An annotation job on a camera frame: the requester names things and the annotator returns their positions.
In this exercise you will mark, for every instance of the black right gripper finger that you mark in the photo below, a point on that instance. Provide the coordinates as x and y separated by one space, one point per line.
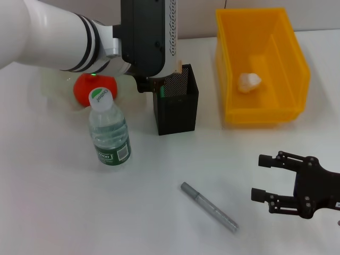
259 195
265 161

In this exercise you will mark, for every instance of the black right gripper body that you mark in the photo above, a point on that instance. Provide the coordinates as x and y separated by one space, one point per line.
318 191

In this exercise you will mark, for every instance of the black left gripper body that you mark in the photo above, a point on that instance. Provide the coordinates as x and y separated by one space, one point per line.
143 85

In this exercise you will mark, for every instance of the mint green utility knife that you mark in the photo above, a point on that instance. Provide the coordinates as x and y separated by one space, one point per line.
161 91

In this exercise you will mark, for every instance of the beige eraser with barcode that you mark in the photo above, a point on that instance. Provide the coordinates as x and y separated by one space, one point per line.
178 67

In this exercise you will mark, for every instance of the grey glitter marker pen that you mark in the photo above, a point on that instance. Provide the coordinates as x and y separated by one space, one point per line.
210 208

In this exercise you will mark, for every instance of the clear green-label water bottle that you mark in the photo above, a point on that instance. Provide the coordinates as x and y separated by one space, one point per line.
110 127

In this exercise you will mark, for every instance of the red-orange toy orange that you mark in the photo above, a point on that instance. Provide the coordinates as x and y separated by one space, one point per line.
82 90

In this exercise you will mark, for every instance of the white paper ball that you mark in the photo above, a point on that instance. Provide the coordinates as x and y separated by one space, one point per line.
248 83

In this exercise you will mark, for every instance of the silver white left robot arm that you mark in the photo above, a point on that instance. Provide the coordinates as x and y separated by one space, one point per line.
40 34

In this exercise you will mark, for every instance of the black mesh pen holder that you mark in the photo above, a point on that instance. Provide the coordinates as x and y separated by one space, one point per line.
178 119

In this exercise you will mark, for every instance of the yellow plastic bin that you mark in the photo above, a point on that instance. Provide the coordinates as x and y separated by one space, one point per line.
265 111

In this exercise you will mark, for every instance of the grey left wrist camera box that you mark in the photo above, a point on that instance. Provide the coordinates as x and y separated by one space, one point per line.
143 34

